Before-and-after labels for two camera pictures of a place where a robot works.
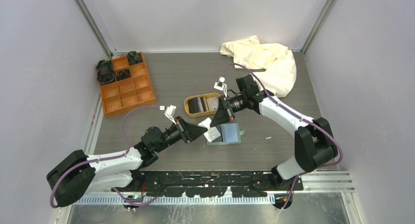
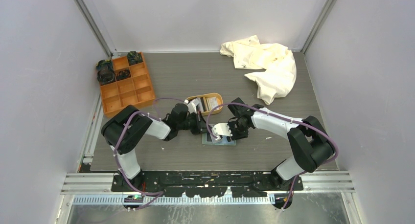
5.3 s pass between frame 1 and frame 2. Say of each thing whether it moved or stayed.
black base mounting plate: stayed
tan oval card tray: stayed
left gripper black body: moved
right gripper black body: moved
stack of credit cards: stayed
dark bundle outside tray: stayed
